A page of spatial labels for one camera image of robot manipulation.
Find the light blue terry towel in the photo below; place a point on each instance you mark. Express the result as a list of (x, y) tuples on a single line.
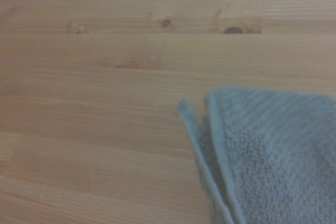
[(275, 155)]

